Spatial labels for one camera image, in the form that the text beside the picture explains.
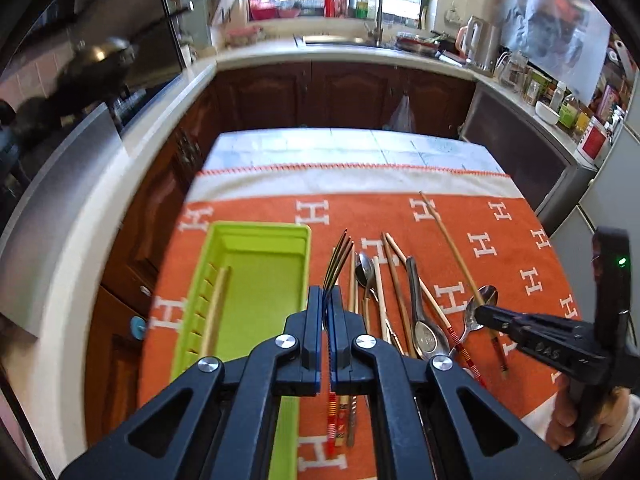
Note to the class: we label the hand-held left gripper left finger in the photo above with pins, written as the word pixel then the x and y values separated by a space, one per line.
pixel 315 340

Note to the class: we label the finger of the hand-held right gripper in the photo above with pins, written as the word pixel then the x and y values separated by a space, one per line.
pixel 540 340

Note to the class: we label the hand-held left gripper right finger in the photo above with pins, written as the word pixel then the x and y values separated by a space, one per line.
pixel 342 345

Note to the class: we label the round metal spoon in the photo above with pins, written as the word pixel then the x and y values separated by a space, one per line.
pixel 481 305

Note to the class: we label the chopstick with red yellow stripes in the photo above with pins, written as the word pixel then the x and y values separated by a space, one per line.
pixel 331 420

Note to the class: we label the small metal spoon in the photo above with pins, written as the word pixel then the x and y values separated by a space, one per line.
pixel 364 270

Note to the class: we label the green plastic utensil tray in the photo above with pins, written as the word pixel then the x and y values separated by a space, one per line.
pixel 260 280

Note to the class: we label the long wooden chopstick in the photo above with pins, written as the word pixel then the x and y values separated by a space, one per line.
pixel 460 265

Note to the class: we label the person's right forearm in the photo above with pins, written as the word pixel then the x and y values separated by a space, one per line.
pixel 620 455

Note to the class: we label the person's right hand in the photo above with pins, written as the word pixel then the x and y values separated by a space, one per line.
pixel 565 415

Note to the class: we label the pale chopstick with patterned end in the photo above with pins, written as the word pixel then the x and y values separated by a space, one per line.
pixel 353 280

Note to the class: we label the brown wooden chopstick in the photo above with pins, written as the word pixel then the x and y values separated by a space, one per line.
pixel 395 290

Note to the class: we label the orange patterned blanket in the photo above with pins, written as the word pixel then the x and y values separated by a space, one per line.
pixel 500 260

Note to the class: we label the beige wooden chopstick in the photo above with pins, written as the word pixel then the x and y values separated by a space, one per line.
pixel 215 310

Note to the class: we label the red canister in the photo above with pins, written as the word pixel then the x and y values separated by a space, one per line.
pixel 593 141

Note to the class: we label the grey built-in appliance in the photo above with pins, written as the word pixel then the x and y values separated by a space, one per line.
pixel 515 145

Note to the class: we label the green jar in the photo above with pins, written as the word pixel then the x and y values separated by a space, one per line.
pixel 567 110

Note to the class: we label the blue round knob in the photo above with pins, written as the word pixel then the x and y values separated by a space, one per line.
pixel 136 326

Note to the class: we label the white bowl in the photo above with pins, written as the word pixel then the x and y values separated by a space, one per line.
pixel 547 112

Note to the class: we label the paper towel roll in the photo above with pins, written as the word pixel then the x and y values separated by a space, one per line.
pixel 622 55

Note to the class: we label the glass pitcher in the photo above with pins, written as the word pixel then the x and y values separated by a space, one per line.
pixel 510 67

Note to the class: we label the hanging plastic bag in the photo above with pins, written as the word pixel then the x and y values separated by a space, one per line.
pixel 402 115

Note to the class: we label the brown wooden cabinets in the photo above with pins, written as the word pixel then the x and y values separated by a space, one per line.
pixel 320 95

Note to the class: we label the white electric kettle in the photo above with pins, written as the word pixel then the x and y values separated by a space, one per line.
pixel 477 42

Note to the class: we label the white kitchen counter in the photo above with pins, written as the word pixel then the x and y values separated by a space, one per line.
pixel 165 110

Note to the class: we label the stainless steel panel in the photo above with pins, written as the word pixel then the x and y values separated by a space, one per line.
pixel 60 210

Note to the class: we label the black gas stove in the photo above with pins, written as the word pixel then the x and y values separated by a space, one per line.
pixel 132 105

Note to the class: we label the steel sink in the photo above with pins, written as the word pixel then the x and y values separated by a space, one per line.
pixel 332 40

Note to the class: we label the plate with food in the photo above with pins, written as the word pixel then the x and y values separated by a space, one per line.
pixel 417 42

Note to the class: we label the pink dish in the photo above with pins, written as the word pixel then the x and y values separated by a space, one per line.
pixel 245 35

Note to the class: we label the red bowl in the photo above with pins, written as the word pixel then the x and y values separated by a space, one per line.
pixel 262 10

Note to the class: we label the green onions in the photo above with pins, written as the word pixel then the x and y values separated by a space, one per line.
pixel 426 2

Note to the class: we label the steel kitchen faucet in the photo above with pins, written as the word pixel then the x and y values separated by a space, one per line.
pixel 375 10

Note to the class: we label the green bottle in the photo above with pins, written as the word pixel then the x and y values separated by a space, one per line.
pixel 361 7

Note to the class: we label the light cutting board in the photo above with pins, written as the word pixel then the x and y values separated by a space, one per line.
pixel 227 0

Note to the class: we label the dark wok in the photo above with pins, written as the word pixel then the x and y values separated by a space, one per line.
pixel 100 55

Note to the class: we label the clear plastic wall sheet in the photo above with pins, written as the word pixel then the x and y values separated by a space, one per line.
pixel 555 25

